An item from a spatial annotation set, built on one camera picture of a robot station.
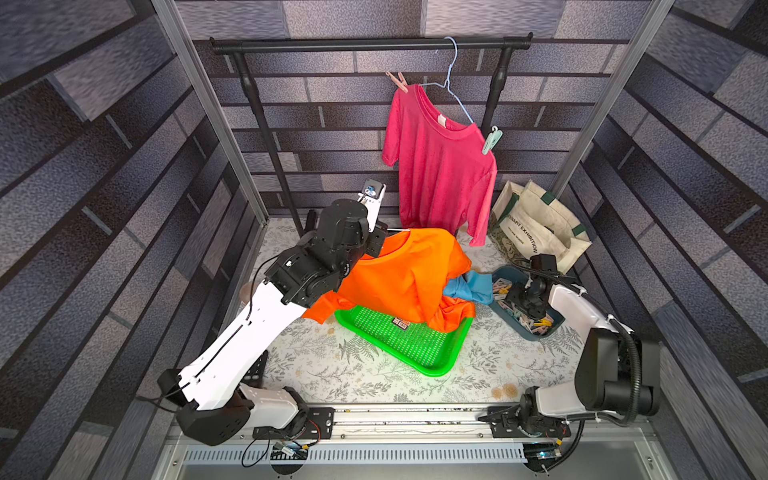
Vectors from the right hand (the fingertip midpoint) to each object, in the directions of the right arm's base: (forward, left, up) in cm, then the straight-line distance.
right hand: (513, 301), depth 91 cm
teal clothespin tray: (-7, -5, -4) cm, 10 cm away
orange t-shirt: (-1, +31, +15) cm, 34 cm away
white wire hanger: (+3, +36, +30) cm, 47 cm away
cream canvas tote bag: (+19, -4, +15) cm, 25 cm away
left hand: (-1, +41, +39) cm, 57 cm away
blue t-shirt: (+4, +13, +3) cm, 14 cm away
